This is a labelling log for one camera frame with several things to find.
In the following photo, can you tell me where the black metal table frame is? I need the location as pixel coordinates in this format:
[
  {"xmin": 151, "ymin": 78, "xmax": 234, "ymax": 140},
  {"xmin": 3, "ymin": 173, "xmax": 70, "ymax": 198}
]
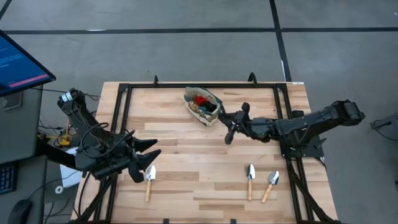
[{"xmin": 67, "ymin": 72, "xmax": 343, "ymax": 224}]

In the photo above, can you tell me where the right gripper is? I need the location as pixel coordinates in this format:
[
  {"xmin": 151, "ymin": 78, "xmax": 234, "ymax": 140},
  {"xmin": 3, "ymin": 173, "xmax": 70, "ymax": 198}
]
[{"xmin": 217, "ymin": 101, "xmax": 253, "ymax": 146}]

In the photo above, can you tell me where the grey cabinet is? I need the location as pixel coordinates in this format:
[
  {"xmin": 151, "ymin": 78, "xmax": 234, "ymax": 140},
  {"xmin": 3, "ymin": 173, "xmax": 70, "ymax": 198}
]
[{"xmin": 0, "ymin": 85, "xmax": 44, "ymax": 164}]

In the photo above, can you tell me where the wide steel trowel wooden handle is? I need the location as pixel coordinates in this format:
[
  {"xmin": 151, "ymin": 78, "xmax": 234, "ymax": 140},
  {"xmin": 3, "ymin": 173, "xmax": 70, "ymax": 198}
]
[
  {"xmin": 144, "ymin": 165, "xmax": 157, "ymax": 203},
  {"xmin": 261, "ymin": 170, "xmax": 280, "ymax": 205}
]

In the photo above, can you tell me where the black floor cable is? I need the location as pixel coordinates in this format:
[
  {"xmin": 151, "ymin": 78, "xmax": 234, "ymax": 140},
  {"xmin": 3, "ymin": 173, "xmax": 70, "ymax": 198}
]
[{"xmin": 368, "ymin": 121, "xmax": 398, "ymax": 156}]

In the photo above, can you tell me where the white paper sheet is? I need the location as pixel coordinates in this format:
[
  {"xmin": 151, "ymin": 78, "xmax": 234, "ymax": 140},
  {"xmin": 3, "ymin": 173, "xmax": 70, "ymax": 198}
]
[{"xmin": 58, "ymin": 147, "xmax": 83, "ymax": 189}]

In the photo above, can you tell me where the black cable bundle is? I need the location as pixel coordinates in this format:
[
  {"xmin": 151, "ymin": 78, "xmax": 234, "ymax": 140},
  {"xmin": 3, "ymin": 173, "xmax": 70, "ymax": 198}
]
[{"xmin": 39, "ymin": 114, "xmax": 68, "ymax": 147}]

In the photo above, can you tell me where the grey desk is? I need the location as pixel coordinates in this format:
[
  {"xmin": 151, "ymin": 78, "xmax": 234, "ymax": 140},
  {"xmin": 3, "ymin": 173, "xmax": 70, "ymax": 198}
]
[{"xmin": 0, "ymin": 154, "xmax": 48, "ymax": 224}]

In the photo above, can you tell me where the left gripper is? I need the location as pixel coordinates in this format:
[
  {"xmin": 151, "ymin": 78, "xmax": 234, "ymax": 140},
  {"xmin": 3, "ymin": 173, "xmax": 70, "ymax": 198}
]
[{"xmin": 123, "ymin": 133, "xmax": 162, "ymax": 184}]

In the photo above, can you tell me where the canvas gardening bag green trim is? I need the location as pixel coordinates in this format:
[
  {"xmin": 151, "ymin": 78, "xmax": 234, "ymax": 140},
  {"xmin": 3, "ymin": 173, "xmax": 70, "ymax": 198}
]
[{"xmin": 182, "ymin": 86, "xmax": 224, "ymax": 127}]

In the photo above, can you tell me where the narrow steel trowel wooden handle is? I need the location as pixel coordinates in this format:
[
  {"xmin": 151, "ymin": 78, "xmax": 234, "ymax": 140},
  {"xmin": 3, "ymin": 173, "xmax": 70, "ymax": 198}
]
[{"xmin": 246, "ymin": 164, "xmax": 256, "ymax": 202}]

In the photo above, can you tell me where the computer monitor blue screen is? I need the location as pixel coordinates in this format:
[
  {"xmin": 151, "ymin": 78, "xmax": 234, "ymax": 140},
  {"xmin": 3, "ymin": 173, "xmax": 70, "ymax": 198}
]
[{"xmin": 0, "ymin": 29, "xmax": 57, "ymax": 97}]

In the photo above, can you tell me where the black computer mouse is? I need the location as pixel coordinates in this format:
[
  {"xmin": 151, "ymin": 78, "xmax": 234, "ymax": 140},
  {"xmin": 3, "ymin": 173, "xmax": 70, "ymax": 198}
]
[{"xmin": 7, "ymin": 198, "xmax": 33, "ymax": 224}]

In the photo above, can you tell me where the yellow cable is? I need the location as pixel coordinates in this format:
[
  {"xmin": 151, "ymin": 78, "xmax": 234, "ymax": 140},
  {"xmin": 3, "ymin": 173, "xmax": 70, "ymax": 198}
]
[{"xmin": 37, "ymin": 119, "xmax": 73, "ymax": 147}]

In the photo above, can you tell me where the black keyboard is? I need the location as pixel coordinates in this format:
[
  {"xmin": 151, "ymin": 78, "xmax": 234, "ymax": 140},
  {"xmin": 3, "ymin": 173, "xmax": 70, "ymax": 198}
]
[{"xmin": 0, "ymin": 163, "xmax": 16, "ymax": 195}]

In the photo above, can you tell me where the black stand leg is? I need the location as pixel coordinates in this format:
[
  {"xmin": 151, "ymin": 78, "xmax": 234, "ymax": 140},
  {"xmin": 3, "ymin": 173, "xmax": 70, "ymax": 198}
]
[{"xmin": 36, "ymin": 136, "xmax": 78, "ymax": 172}]

